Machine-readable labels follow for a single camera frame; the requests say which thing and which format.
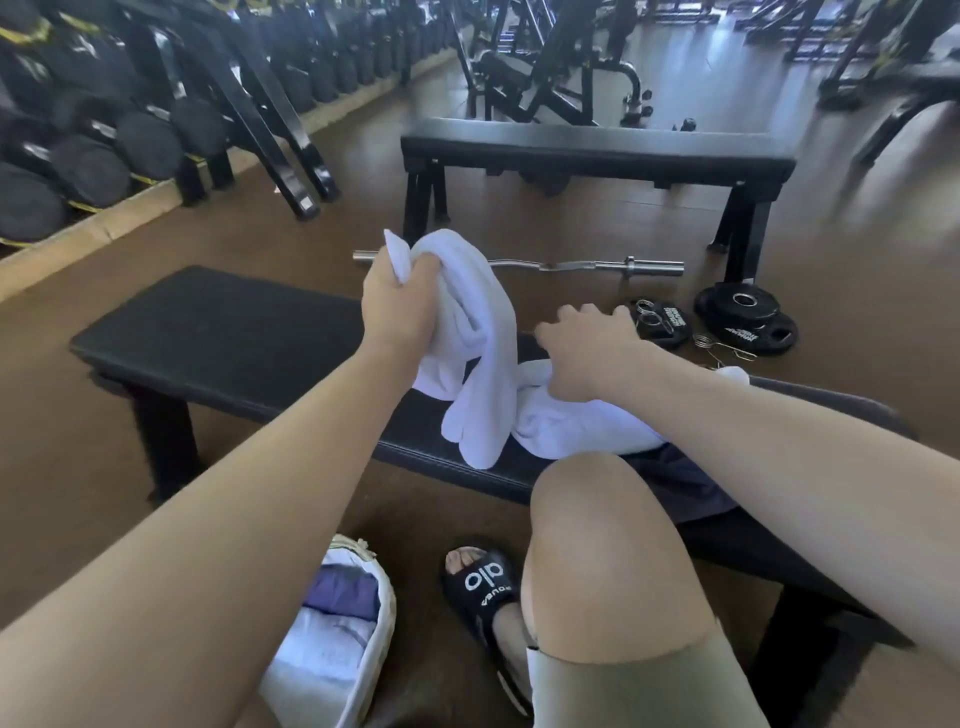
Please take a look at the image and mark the person's right hand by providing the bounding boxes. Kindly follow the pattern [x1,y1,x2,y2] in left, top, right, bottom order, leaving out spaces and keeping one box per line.
[534,303,655,406]

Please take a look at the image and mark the person's left hand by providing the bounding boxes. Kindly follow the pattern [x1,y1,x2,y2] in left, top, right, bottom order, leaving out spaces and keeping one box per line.
[360,251,445,363]

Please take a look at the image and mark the white towel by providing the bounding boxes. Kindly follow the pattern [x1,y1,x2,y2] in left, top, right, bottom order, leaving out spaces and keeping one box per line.
[384,228,751,471]

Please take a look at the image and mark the person's left forearm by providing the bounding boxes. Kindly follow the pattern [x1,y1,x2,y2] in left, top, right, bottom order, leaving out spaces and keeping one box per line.
[0,341,432,728]

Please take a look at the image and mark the person's right forearm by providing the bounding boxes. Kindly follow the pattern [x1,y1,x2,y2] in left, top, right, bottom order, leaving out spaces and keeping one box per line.
[600,339,960,676]

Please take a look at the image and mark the chrome curl bar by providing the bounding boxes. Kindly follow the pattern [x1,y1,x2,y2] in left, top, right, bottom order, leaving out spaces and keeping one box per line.
[352,249,685,279]

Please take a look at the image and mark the small black weight plate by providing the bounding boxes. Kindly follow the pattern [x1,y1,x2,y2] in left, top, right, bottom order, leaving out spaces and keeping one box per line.
[626,298,693,351]

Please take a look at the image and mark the black padded flat bench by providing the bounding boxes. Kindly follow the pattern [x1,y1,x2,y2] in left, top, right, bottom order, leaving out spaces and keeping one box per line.
[69,264,920,728]
[399,117,798,285]

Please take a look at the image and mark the large black weight plate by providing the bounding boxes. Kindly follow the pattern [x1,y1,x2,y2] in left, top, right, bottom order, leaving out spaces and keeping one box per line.
[693,288,799,357]

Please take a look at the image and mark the dark blue cloth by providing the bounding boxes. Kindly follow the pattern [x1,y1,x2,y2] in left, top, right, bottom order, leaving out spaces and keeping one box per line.
[621,441,741,524]

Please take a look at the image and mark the person's leg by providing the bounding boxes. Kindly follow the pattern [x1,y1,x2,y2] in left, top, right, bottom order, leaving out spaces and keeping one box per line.
[520,452,723,667]

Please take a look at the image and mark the black adjustable bench machine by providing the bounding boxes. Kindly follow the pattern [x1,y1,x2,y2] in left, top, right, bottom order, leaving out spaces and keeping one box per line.
[448,0,655,129]

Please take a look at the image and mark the black slide sandal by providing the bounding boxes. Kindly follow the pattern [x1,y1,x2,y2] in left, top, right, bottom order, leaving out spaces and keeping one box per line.
[441,541,535,719]

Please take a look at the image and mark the person's foot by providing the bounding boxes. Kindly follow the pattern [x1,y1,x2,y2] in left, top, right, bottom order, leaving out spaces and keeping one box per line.
[445,547,535,695]

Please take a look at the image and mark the purple folded cloth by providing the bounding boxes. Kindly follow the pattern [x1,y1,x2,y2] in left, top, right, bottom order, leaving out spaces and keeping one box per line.
[303,564,381,622]

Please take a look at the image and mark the row of black dumbbells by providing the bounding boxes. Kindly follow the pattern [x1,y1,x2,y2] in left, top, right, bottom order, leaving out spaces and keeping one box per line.
[0,0,470,249]

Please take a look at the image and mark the olive green shorts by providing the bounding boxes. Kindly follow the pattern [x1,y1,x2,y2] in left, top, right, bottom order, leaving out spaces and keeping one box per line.
[525,618,771,728]

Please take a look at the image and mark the white open bag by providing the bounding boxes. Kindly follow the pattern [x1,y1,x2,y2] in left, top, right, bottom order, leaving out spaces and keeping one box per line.
[258,534,397,728]

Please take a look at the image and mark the white folded cloth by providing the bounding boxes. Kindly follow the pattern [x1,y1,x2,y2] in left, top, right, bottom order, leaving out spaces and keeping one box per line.
[262,606,376,725]

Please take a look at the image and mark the black dumbbell rack frame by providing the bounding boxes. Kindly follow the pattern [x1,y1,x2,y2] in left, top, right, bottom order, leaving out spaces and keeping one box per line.
[112,0,340,222]

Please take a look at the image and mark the black gym machine frame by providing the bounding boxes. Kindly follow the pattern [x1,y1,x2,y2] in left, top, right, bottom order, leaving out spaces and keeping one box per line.
[816,0,960,168]

